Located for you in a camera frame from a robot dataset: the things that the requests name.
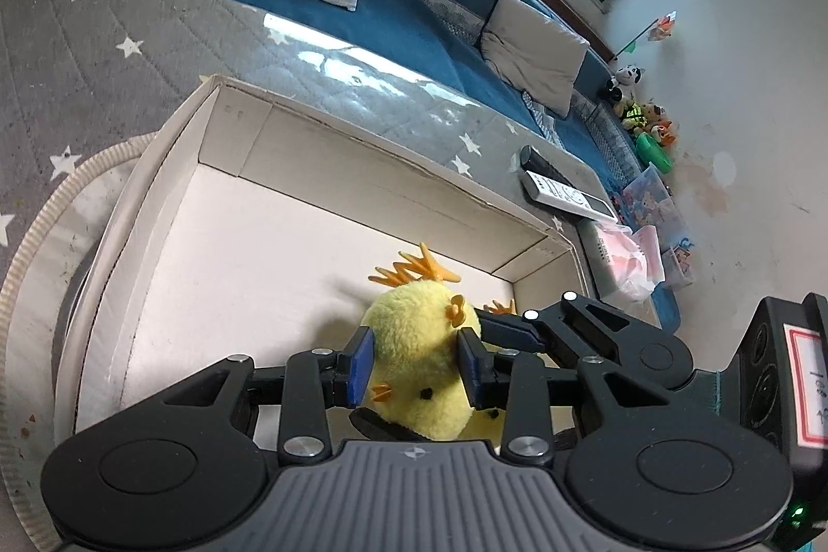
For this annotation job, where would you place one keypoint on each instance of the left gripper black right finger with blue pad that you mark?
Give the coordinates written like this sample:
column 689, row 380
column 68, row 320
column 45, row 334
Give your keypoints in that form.
column 523, row 389

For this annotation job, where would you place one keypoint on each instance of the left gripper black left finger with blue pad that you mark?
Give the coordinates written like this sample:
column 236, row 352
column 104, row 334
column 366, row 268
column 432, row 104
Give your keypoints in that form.
column 309, row 384

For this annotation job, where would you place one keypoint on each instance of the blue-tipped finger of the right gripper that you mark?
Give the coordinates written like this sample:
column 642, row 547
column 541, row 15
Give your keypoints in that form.
column 508, row 331

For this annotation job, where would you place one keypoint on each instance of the large yellow plush chick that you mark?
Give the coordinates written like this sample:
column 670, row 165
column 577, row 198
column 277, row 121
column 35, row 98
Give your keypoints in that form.
column 415, row 380

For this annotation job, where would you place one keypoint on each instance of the small yellow plush chick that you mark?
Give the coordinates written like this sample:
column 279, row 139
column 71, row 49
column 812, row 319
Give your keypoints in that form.
column 488, row 424

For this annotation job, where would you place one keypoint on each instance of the pink tissue pack far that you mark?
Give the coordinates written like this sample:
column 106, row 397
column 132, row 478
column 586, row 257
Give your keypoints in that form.
column 627, row 265

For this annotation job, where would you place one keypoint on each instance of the white remote control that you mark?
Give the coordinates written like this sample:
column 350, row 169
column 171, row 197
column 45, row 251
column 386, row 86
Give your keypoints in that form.
column 554, row 194

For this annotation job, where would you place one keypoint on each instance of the dark cardboard shoe box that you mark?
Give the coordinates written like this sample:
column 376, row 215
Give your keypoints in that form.
column 250, row 226

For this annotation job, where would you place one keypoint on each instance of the clear plastic storage box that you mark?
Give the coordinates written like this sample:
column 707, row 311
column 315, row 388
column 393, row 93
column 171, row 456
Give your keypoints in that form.
column 648, row 202

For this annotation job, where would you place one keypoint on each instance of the stuffed toys pile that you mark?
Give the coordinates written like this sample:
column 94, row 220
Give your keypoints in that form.
column 649, row 126

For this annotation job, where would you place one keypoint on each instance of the grey cushion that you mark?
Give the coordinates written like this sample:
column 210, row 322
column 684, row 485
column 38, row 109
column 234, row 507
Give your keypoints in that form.
column 533, row 53

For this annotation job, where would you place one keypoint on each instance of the round induction cooktop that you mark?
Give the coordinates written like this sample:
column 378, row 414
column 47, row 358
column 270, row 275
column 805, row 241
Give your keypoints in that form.
column 62, row 235

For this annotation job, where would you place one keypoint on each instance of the grey star tablecloth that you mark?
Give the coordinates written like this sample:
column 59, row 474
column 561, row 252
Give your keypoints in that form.
column 79, row 76

